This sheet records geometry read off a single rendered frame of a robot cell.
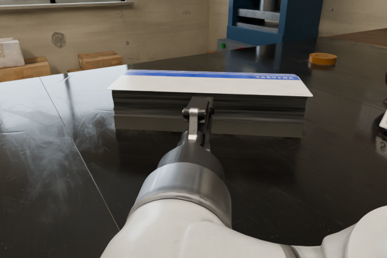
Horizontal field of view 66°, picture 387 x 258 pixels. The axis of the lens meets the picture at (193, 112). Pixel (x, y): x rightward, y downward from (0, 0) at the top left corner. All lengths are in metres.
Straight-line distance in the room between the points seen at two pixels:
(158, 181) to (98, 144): 0.38
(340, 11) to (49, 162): 2.55
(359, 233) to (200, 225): 0.09
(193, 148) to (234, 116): 0.32
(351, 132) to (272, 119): 0.18
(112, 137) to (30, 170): 0.16
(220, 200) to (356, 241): 0.11
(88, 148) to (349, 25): 2.44
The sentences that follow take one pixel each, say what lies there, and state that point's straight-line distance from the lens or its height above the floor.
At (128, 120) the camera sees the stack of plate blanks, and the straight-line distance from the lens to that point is 0.66.
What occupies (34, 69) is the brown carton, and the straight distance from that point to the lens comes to 3.03.
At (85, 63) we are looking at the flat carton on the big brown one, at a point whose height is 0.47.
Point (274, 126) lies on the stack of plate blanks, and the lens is 0.64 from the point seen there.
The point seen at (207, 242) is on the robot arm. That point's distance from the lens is 0.19.
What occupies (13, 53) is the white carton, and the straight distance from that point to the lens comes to 3.06.
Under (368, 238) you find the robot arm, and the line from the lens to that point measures 0.19.
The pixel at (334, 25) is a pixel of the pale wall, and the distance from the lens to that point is 2.85.
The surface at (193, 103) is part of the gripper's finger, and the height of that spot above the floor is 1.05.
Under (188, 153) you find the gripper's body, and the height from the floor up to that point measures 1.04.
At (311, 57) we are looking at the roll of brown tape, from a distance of 1.30.
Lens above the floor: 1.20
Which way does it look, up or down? 24 degrees down
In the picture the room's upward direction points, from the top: straight up
